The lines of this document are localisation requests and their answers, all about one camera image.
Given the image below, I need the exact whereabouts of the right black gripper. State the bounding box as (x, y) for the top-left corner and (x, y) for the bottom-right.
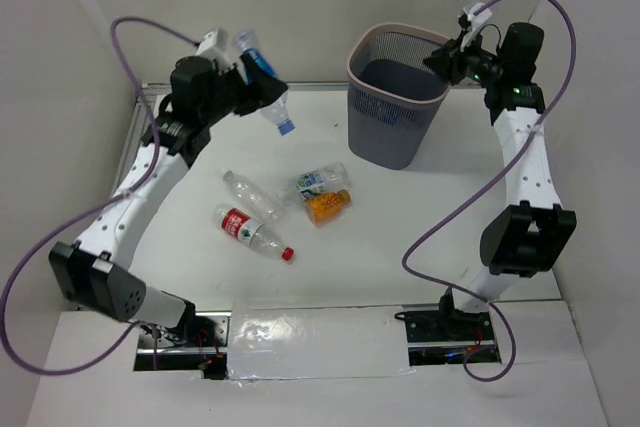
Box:
(421, 29), (504, 86)

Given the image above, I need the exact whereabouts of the crushed blue cap bottle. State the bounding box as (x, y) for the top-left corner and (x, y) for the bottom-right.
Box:
(233, 30), (295, 136)

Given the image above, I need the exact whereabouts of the blue label water bottle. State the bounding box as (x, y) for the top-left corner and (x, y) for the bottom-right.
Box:
(375, 101), (405, 129)

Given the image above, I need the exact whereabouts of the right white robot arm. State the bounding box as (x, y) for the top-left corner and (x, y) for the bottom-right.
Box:
(424, 22), (577, 339)

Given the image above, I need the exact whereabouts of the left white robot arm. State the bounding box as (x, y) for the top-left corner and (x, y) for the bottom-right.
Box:
(49, 54), (288, 346)

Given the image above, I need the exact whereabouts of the grey mesh waste bin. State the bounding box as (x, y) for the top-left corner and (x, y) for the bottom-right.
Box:
(346, 23), (450, 170)

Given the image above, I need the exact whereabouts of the clear unlabelled plastic bottle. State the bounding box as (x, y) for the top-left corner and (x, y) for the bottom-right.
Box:
(222, 170), (285, 224)

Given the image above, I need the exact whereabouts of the green blue label bottle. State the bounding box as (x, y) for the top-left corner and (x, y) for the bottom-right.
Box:
(276, 162), (351, 205)

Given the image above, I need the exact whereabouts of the red label water bottle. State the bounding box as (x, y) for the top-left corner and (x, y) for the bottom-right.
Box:
(215, 204), (295, 262)

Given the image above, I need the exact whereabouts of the orange drink bottle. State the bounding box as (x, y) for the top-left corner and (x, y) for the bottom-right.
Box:
(304, 189), (351, 225)

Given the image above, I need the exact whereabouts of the shiny tape sheet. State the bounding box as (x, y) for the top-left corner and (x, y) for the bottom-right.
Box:
(227, 306), (412, 381)

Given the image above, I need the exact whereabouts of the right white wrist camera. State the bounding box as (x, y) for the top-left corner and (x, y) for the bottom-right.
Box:
(459, 1), (492, 52)

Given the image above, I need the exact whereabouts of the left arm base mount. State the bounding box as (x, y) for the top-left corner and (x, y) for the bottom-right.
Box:
(133, 311), (231, 380)

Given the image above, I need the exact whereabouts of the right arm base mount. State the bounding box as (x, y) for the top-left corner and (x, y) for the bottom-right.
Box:
(394, 308), (501, 367)

